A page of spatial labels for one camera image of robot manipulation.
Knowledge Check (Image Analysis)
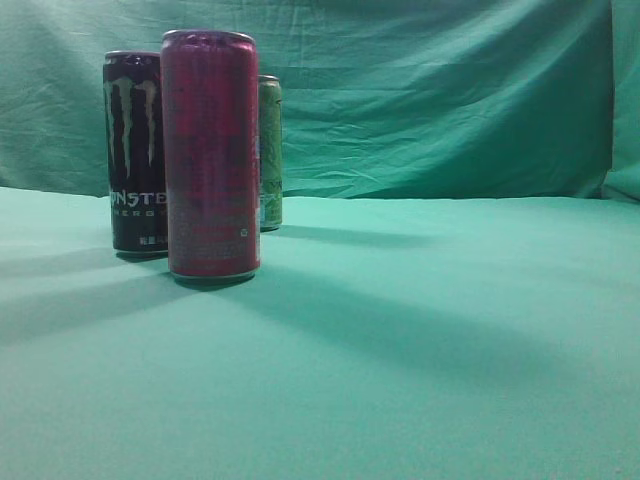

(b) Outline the light green drink can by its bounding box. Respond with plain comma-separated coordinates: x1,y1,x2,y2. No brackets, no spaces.
258,75,283,231

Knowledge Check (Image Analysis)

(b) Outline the pink energy drink can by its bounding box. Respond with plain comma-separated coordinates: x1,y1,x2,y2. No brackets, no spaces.
160,29,260,283

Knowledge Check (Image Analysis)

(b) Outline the green fabric cloth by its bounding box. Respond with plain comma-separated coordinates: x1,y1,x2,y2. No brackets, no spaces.
1,1,639,479

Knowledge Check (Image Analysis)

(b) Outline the black Monster energy can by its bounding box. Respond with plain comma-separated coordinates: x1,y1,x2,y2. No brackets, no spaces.
103,51,168,257

